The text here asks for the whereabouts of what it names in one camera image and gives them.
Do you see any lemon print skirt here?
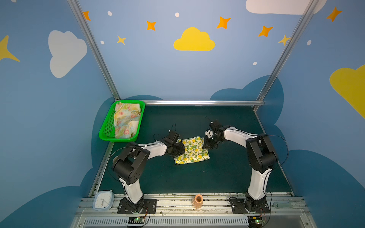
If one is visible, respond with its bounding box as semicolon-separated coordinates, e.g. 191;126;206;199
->
175;136;210;165

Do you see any pink floral skirt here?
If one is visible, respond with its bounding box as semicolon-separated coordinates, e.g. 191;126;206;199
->
114;102;142;139

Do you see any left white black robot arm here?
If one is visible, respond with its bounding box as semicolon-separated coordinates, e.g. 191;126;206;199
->
112;141;185;211

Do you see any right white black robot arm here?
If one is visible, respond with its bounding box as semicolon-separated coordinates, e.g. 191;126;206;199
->
203;121;279;211

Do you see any orange ribbed cup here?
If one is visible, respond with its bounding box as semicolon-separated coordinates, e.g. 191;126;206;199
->
193;194;203;209

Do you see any green plastic basket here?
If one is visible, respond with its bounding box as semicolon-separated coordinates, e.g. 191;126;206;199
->
99;100;145;143

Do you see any left controller board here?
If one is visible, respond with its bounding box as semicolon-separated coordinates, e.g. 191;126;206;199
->
127;217;146;227

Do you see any controller board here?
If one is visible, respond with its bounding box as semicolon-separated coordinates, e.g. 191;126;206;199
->
247;217;266;228
127;217;146;227

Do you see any white square clock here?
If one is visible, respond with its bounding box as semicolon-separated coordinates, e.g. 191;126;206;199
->
93;191;114;211

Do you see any right controller board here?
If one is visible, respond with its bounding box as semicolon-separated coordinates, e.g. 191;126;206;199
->
247;217;266;228

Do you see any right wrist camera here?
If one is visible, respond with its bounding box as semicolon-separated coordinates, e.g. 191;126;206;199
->
205;120;223;138

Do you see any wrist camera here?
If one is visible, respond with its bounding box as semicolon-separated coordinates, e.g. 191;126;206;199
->
205;120;223;138
166;130;180;144

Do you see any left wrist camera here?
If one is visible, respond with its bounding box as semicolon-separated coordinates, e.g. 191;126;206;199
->
166;130;180;144

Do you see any right side frame rail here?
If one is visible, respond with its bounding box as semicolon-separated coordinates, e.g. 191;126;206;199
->
253;106;295;197

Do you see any rear aluminium frame rail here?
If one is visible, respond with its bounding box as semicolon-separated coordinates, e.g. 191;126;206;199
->
143;100;264;106

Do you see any front aluminium rail bed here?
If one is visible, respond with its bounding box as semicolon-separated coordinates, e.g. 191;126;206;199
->
71;192;316;228

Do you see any right aluminium frame post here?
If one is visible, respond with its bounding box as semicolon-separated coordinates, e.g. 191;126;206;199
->
257;0;319;102

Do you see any aluminium frame post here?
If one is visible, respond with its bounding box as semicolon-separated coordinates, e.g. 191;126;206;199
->
67;0;120;100
257;0;319;102

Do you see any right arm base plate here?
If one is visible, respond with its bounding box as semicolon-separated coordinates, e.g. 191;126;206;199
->
228;197;271;214

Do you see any left side frame rail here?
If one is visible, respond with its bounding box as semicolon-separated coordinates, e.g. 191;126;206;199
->
88;142;114;198

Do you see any left aluminium frame post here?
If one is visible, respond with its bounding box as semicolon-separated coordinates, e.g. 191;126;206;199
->
67;0;120;100

